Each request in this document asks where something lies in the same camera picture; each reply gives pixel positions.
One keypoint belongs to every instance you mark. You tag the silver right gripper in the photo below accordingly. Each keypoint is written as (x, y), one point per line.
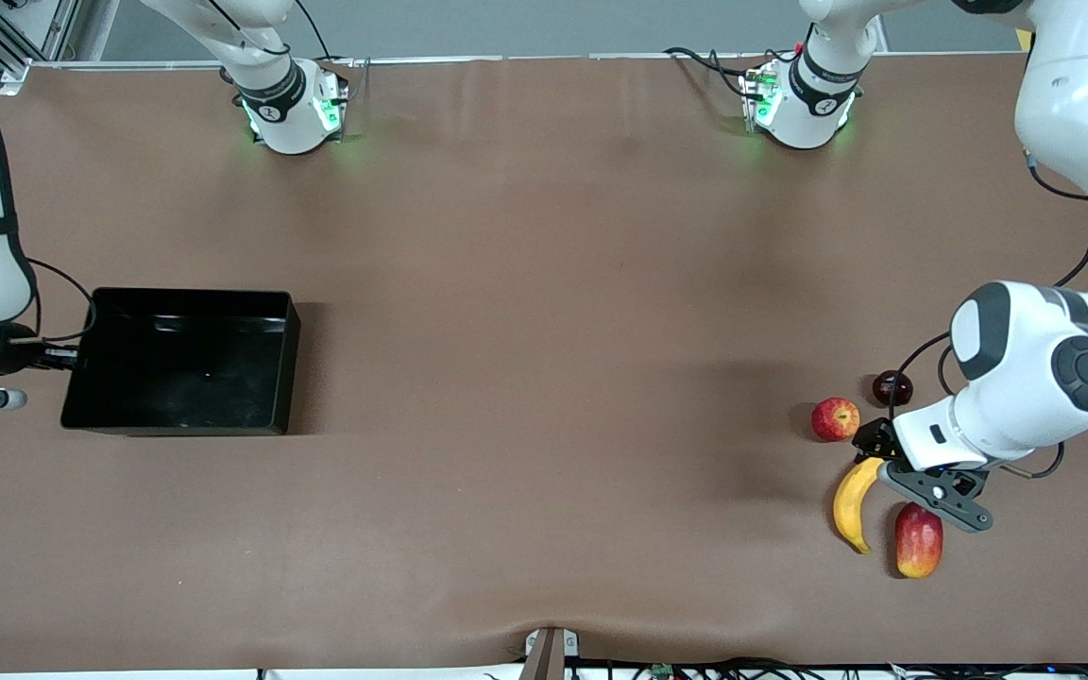
(17, 356)

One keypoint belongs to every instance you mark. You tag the dark purple plum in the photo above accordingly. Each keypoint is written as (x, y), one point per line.
(895, 392)

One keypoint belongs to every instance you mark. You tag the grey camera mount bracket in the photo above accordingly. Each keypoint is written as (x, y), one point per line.
(549, 652)

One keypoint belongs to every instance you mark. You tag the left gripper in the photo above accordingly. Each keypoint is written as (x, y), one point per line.
(874, 437)

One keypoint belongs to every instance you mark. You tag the black plastic tray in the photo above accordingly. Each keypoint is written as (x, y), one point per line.
(185, 378)

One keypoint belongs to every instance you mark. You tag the small red yellow apple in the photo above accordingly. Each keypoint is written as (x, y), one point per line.
(835, 420)

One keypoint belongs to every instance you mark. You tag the small green circuit board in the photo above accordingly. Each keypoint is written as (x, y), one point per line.
(663, 671)

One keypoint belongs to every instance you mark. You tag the silver table edge rail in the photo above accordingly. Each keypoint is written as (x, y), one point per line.
(506, 59)

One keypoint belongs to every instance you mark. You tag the yellow banana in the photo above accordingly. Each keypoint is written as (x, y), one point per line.
(851, 510)

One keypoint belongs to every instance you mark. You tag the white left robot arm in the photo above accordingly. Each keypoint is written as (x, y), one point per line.
(1082, 94)

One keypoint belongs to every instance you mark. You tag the aluminium frame with diagonal struts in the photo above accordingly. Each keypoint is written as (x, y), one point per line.
(25, 52)

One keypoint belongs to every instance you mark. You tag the red yellow mango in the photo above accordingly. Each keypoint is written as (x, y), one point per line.
(919, 548)

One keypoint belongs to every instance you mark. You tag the brown table mat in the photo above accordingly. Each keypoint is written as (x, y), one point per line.
(506, 472)

